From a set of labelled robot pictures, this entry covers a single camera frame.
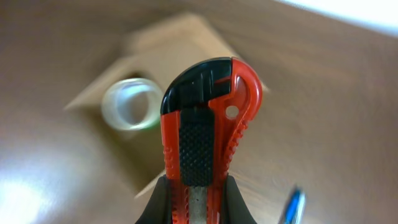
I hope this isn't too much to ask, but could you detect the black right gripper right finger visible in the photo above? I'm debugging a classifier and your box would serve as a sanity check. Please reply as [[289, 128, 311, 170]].
[[220, 175, 256, 224]]

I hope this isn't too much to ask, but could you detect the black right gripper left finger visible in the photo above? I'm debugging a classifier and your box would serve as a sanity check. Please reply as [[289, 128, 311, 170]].
[[136, 175, 172, 224]]

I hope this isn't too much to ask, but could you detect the orange utility knife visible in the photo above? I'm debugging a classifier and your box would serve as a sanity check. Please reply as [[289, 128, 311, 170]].
[[160, 57, 262, 223]]

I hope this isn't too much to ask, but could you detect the white masking tape roll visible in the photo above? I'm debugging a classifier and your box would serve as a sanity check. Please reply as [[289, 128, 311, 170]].
[[101, 78, 163, 131]]

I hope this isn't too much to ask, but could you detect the brown cardboard box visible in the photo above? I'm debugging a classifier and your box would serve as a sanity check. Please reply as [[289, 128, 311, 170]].
[[66, 13, 236, 197]]

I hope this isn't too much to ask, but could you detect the blue pen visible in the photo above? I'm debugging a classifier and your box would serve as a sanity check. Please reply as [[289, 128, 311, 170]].
[[278, 186, 307, 224]]

